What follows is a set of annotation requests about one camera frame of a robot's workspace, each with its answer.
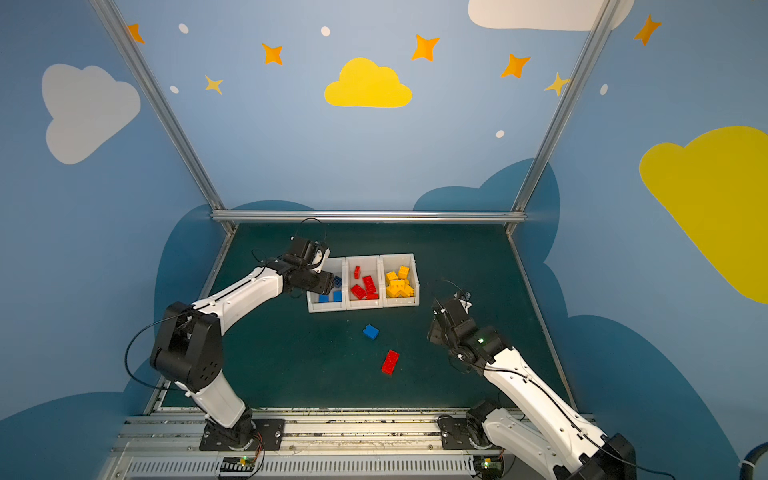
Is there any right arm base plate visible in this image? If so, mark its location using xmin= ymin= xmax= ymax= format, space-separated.
xmin=436 ymin=415 xmax=498 ymax=450

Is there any middle white bin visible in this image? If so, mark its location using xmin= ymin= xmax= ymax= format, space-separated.
xmin=346 ymin=256 xmax=384 ymax=310

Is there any right circuit board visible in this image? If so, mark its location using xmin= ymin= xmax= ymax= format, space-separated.
xmin=472 ymin=456 xmax=505 ymax=480

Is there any aluminium frame post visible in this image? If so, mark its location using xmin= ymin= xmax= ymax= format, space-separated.
xmin=505 ymin=0 xmax=622 ymax=240
xmin=90 ymin=0 xmax=225 ymax=211

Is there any right white bin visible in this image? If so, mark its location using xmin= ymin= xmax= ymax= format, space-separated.
xmin=378 ymin=253 xmax=420 ymax=308

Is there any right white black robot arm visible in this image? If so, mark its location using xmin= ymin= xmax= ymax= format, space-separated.
xmin=428 ymin=294 xmax=638 ymax=479

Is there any aluminium frame back bar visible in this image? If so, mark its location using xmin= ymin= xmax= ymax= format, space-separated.
xmin=211 ymin=210 xmax=526 ymax=224

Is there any circuit board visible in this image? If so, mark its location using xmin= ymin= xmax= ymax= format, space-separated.
xmin=216 ymin=456 xmax=264 ymax=479
xmin=472 ymin=456 xmax=505 ymax=480

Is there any aluminium rail front base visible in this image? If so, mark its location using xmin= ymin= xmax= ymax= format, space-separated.
xmin=95 ymin=409 xmax=619 ymax=480

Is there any white bin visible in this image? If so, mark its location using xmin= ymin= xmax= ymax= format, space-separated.
xmin=346 ymin=256 xmax=384 ymax=310
xmin=378 ymin=253 xmax=420 ymax=308
xmin=305 ymin=257 xmax=349 ymax=313

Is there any left circuit board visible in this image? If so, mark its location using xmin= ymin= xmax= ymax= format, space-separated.
xmin=216 ymin=456 xmax=264 ymax=479

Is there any aluminium frame left post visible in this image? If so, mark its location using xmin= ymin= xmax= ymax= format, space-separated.
xmin=90 ymin=0 xmax=225 ymax=211

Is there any black hose corner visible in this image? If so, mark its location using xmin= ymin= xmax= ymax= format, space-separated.
xmin=738 ymin=442 xmax=768 ymax=480

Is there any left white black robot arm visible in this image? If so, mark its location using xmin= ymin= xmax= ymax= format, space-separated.
xmin=149 ymin=236 xmax=334 ymax=431

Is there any long red brick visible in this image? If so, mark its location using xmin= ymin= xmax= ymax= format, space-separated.
xmin=381 ymin=350 xmax=400 ymax=376
xmin=362 ymin=275 xmax=377 ymax=295

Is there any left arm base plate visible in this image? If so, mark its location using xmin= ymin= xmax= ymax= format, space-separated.
xmin=199 ymin=418 xmax=285 ymax=452

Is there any aluminium frame right post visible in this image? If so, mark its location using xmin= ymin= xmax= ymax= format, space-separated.
xmin=505 ymin=0 xmax=622 ymax=240

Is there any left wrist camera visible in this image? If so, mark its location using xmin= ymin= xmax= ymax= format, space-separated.
xmin=312 ymin=246 xmax=330 ymax=271

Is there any left white bin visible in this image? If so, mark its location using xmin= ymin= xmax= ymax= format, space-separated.
xmin=305 ymin=257 xmax=349 ymax=313

